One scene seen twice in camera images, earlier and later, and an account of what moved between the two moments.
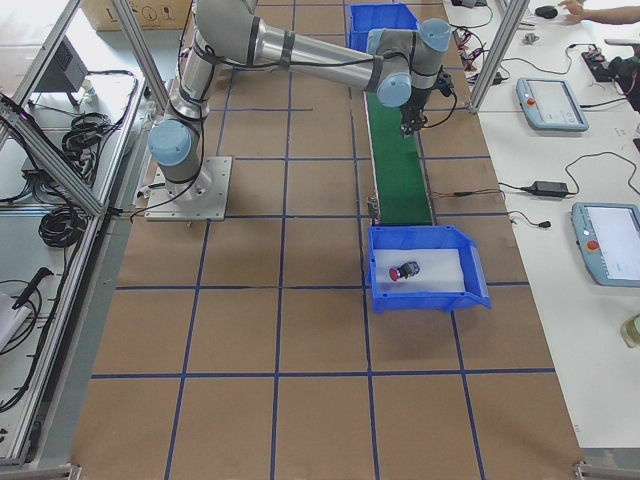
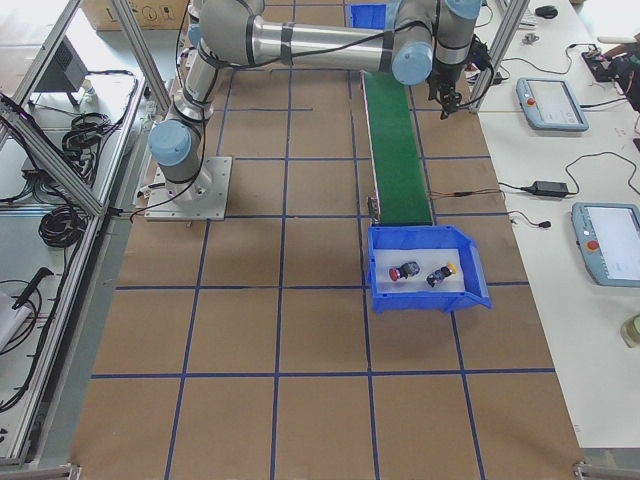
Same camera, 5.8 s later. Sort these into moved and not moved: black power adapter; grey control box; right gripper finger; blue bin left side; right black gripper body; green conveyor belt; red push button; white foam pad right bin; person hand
Moved: person hand; right gripper finger; right black gripper body
Not moved: red push button; grey control box; white foam pad right bin; green conveyor belt; black power adapter; blue bin left side
